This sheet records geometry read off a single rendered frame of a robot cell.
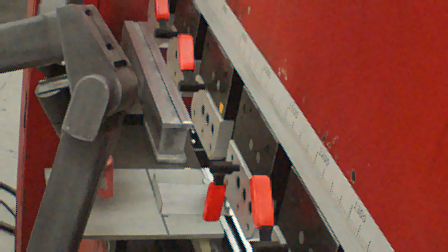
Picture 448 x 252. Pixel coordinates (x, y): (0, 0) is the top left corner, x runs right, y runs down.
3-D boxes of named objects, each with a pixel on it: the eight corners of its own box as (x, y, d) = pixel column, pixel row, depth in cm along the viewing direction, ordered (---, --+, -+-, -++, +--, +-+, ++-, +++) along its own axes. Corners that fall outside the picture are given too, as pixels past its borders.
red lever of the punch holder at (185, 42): (176, 32, 128) (181, 89, 125) (201, 33, 129) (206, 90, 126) (174, 36, 130) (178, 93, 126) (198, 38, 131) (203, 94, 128)
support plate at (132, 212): (44, 172, 132) (44, 167, 132) (196, 173, 140) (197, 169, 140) (54, 240, 117) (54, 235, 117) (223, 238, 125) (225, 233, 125)
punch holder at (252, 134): (220, 185, 119) (241, 84, 111) (274, 184, 121) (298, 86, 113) (249, 249, 106) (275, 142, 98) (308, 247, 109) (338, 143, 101)
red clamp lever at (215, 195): (198, 216, 115) (210, 158, 110) (226, 216, 116) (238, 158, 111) (201, 224, 113) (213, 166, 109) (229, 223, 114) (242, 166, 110)
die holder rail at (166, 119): (119, 54, 204) (123, 20, 199) (142, 55, 205) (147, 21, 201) (156, 163, 163) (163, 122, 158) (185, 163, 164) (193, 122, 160)
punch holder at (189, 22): (165, 62, 151) (178, -20, 144) (208, 64, 154) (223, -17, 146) (182, 101, 139) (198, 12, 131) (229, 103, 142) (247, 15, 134)
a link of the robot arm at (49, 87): (37, 71, 117) (27, 94, 112) (79, 61, 115) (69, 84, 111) (57, 107, 121) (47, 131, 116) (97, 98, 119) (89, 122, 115)
